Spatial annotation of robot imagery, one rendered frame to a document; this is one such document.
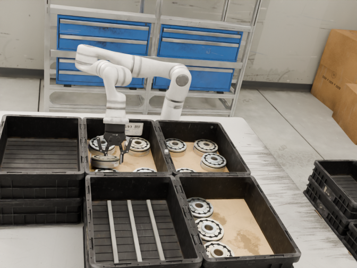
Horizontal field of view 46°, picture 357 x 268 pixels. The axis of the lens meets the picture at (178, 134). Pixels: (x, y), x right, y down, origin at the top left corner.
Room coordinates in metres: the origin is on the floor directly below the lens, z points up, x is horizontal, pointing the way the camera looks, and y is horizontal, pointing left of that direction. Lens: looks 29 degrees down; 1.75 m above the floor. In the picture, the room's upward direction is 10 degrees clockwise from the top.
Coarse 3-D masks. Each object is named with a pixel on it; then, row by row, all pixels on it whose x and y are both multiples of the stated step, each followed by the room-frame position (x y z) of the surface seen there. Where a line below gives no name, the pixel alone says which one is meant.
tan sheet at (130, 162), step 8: (88, 152) 1.39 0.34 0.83; (120, 152) 1.44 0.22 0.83; (128, 160) 1.39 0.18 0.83; (136, 160) 1.40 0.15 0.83; (144, 160) 1.41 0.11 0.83; (152, 160) 1.42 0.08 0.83; (96, 168) 1.30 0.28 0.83; (120, 168) 1.33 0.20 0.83; (128, 168) 1.34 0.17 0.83; (136, 168) 1.35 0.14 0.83; (152, 168) 1.37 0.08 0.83
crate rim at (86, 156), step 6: (84, 120) 1.47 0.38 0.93; (132, 120) 1.54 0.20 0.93; (138, 120) 1.55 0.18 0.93; (144, 120) 1.56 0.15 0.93; (150, 120) 1.57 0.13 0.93; (84, 126) 1.44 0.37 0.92; (84, 132) 1.37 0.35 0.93; (156, 132) 1.47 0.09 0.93; (84, 138) 1.33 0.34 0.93; (84, 144) 1.29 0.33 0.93; (162, 144) 1.39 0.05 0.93; (84, 150) 1.25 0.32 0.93; (162, 150) 1.34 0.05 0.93; (84, 156) 1.21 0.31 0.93; (84, 162) 1.18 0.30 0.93; (168, 162) 1.27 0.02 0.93; (84, 168) 1.15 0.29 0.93; (168, 168) 1.23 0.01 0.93; (84, 174) 1.13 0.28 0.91
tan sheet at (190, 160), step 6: (186, 144) 1.60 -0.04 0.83; (192, 144) 1.61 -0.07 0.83; (186, 150) 1.54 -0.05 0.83; (192, 150) 1.55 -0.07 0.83; (186, 156) 1.50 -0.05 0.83; (192, 156) 1.51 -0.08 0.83; (198, 156) 1.51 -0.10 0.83; (174, 162) 1.44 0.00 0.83; (180, 162) 1.44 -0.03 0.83; (186, 162) 1.45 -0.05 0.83; (192, 162) 1.46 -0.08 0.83; (198, 162) 1.47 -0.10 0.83; (192, 168) 1.42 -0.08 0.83; (198, 168) 1.43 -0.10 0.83
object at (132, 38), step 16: (64, 16) 3.08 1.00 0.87; (80, 16) 3.12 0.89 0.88; (64, 32) 3.08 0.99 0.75; (80, 32) 3.12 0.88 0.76; (96, 32) 3.16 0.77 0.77; (112, 32) 3.20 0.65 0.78; (128, 32) 3.24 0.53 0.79; (144, 32) 3.29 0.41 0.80; (64, 48) 3.09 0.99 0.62; (112, 48) 3.21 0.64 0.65; (128, 48) 3.25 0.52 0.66; (144, 48) 3.29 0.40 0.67; (64, 64) 3.09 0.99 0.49; (64, 80) 3.09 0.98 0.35; (80, 80) 3.13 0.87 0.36; (96, 80) 3.17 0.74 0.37
